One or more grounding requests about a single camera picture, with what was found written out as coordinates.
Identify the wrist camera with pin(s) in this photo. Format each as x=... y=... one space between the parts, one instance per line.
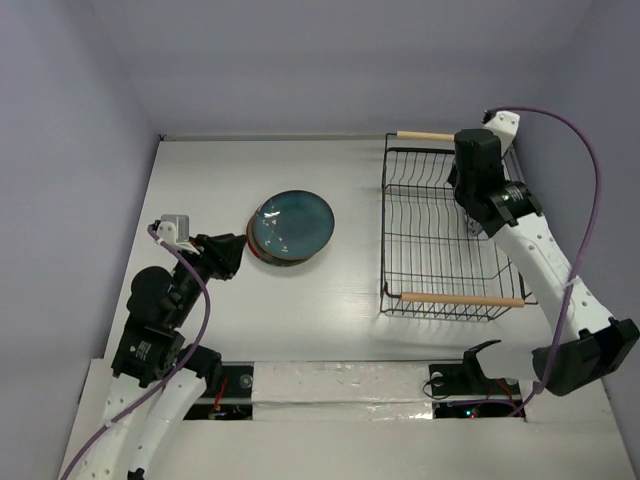
x=504 y=124
x=174 y=229

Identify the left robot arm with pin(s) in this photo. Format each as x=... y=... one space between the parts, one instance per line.
x=156 y=375

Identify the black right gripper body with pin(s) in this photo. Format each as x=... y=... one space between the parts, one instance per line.
x=473 y=222

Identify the black wire dish rack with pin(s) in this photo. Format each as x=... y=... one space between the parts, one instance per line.
x=425 y=247

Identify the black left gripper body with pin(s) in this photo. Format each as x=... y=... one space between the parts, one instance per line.
x=206 y=259

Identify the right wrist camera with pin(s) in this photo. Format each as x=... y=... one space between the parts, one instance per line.
x=504 y=124

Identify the dark blue constellation plate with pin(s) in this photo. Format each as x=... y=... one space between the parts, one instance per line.
x=293 y=225

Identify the blue white floral plate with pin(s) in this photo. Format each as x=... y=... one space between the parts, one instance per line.
x=473 y=227

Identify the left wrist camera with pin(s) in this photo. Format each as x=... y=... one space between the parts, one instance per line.
x=174 y=229

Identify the near wooden rack handle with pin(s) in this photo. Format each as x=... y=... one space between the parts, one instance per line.
x=462 y=300

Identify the dark reindeer snowflake plate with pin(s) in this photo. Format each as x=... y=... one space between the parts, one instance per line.
x=268 y=246

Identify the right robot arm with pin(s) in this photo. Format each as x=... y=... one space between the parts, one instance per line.
x=593 y=343

